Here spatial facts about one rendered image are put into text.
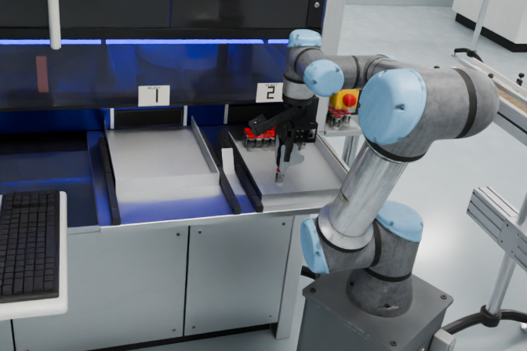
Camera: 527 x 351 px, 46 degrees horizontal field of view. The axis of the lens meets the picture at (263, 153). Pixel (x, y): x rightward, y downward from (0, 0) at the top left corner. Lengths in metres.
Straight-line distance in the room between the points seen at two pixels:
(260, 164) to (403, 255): 0.54
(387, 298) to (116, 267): 0.95
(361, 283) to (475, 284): 1.59
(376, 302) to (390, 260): 0.11
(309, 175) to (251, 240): 0.48
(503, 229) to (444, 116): 1.48
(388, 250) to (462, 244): 1.89
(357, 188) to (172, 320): 1.25
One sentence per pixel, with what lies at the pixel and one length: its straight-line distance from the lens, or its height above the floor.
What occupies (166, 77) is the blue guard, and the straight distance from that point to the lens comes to 1.74.
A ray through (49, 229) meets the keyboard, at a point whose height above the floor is 0.83.
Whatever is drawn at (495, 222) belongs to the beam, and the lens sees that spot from 2.47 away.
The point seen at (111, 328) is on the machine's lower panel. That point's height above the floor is 0.18.
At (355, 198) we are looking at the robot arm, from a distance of 1.15.
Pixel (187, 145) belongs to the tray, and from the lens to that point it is 1.79.
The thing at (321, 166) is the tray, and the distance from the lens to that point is 1.76.
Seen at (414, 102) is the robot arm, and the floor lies 1.37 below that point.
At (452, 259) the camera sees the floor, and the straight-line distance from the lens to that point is 3.08.
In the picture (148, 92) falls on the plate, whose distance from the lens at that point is 1.75.
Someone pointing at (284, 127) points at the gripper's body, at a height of 1.08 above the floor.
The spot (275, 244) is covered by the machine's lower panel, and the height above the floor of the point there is 0.46.
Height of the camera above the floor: 1.73
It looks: 28 degrees down
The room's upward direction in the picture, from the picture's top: 7 degrees clockwise
